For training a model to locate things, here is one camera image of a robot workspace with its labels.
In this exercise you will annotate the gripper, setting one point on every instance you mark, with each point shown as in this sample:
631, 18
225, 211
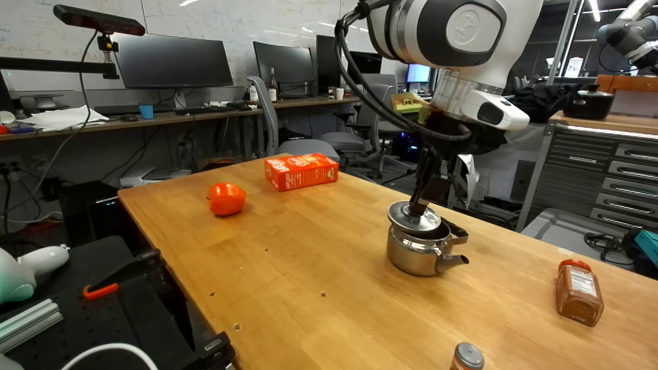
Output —
457, 144

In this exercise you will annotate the steel kettle lid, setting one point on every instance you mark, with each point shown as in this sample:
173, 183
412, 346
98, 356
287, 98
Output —
406, 220

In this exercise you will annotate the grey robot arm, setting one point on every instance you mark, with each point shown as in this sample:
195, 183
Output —
629, 36

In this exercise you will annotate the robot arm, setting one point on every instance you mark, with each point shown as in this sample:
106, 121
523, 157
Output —
462, 46

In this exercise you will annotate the steel kettle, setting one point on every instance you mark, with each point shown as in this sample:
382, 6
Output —
416, 254

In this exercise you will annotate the black pot with lid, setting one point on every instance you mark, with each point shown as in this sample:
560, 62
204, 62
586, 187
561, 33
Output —
588, 103

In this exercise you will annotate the green and yellow toy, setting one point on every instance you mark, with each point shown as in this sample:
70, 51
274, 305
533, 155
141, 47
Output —
408, 105

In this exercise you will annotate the monitor with lit screen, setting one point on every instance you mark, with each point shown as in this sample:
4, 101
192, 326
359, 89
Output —
418, 73

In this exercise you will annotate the white cup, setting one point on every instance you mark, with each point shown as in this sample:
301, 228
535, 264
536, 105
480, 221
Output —
339, 94

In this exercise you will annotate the row of office chairs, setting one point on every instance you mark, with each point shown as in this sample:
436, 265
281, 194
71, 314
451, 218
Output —
308, 146

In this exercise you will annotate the orange carton box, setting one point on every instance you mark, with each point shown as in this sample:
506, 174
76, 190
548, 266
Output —
300, 172

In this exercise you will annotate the grey tool cabinet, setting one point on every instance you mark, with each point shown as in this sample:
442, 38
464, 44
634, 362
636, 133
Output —
596, 169

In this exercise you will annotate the bottle with grey cap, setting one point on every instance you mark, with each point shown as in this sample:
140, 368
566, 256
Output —
467, 358

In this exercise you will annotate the spice bottle with orange cap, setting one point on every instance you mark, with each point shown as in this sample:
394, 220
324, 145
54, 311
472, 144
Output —
578, 295

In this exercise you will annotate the glass bottle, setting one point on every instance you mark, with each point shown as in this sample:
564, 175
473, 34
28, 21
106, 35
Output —
273, 87

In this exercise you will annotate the row of monitors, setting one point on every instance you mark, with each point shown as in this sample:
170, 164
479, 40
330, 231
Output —
285, 62

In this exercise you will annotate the orange toy tomato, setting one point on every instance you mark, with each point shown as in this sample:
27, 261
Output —
226, 199

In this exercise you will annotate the teal box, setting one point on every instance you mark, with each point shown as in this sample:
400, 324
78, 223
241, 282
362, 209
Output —
649, 246

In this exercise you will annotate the long wooden desk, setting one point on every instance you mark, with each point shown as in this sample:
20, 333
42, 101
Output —
205, 116

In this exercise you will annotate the black keyboard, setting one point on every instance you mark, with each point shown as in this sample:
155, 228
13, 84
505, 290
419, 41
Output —
203, 109

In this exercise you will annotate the black monitor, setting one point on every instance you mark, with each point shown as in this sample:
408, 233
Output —
172, 60

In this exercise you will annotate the blue cup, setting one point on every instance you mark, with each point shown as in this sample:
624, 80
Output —
146, 111

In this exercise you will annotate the black computer mouse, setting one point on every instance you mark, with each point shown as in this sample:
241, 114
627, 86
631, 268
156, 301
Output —
129, 117

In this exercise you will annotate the black computer tower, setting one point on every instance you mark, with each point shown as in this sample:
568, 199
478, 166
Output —
90, 210

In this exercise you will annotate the sheet of white paper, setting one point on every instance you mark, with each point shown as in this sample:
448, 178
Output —
64, 118

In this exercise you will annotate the aluminium extrusion bar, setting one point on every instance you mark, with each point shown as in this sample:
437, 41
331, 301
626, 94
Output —
28, 322

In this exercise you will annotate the camera on mount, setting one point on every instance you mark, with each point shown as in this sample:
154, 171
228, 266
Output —
97, 20

